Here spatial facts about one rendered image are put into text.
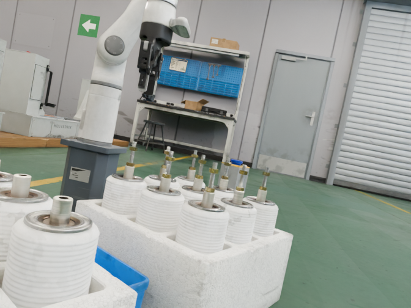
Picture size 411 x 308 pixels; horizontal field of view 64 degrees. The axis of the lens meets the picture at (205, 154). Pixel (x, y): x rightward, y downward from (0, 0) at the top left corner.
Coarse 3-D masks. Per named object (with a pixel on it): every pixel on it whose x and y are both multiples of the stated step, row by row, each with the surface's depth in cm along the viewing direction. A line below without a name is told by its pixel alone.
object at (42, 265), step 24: (24, 240) 35; (48, 240) 35; (72, 240) 36; (96, 240) 39; (24, 264) 35; (48, 264) 35; (72, 264) 36; (24, 288) 35; (48, 288) 35; (72, 288) 37
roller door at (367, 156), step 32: (384, 32) 537; (352, 64) 544; (384, 64) 539; (352, 96) 547; (384, 96) 540; (352, 128) 550; (384, 128) 543; (352, 160) 550; (384, 160) 542; (384, 192) 544
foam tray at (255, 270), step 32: (96, 224) 72; (128, 224) 66; (128, 256) 65; (160, 256) 60; (192, 256) 57; (224, 256) 59; (256, 256) 69; (288, 256) 85; (160, 288) 60; (192, 288) 55; (224, 288) 60; (256, 288) 72
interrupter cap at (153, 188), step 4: (148, 188) 69; (152, 188) 70; (156, 188) 72; (172, 188) 74; (156, 192) 68; (160, 192) 67; (164, 192) 68; (168, 192) 69; (172, 192) 70; (176, 192) 71; (180, 192) 71
